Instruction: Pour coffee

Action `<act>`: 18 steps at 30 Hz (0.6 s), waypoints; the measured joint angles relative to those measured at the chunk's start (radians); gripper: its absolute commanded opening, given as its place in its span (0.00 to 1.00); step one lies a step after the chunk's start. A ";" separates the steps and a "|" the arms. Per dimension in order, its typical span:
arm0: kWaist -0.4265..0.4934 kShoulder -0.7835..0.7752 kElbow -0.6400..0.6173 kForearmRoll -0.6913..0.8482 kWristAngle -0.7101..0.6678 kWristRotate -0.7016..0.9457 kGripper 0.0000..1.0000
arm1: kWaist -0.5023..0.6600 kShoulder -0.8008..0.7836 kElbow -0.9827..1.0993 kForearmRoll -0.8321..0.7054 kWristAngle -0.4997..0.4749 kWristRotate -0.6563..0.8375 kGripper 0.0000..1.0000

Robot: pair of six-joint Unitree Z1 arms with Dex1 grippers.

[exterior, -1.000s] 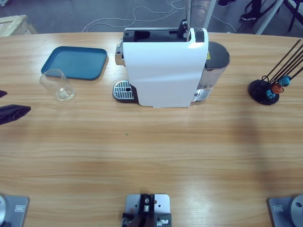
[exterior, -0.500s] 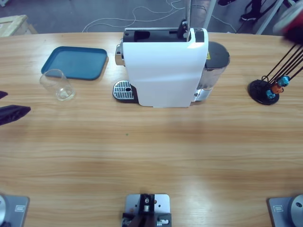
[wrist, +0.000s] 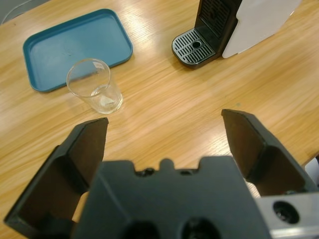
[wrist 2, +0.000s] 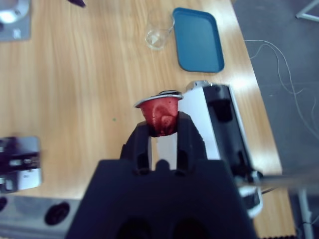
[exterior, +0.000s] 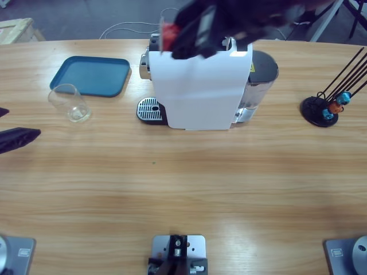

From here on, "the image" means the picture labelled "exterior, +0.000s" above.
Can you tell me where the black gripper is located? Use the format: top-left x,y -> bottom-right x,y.
171,0 -> 259,60

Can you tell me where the red coffee capsule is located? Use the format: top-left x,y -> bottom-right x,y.
160,23 -> 181,50

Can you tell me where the clear drinking glass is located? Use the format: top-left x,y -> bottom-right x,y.
47,83 -> 93,124

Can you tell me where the white capsule coffee machine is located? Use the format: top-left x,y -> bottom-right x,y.
136,33 -> 255,132

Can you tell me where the clear water tank black lid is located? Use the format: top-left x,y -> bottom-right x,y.
243,50 -> 279,111

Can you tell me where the wooden crate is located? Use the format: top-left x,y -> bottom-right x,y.
0,17 -> 46,45

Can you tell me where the silver drip tray grate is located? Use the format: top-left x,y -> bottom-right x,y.
136,97 -> 163,121

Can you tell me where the blue plastic tray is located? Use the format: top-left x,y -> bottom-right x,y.
49,56 -> 132,98

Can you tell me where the black sneaker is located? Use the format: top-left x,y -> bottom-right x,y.
292,15 -> 313,26

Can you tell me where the black capsule holder with rods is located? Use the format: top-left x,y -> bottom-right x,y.
300,47 -> 367,128

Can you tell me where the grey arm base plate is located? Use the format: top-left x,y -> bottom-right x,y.
0,234 -> 37,275
323,235 -> 367,275

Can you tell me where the white metal post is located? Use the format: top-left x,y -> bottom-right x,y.
310,0 -> 343,43

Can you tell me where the black metal chair frame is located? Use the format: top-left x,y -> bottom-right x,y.
342,0 -> 367,40

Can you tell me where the centre metal mount bracket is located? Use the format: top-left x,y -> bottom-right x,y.
147,234 -> 209,275

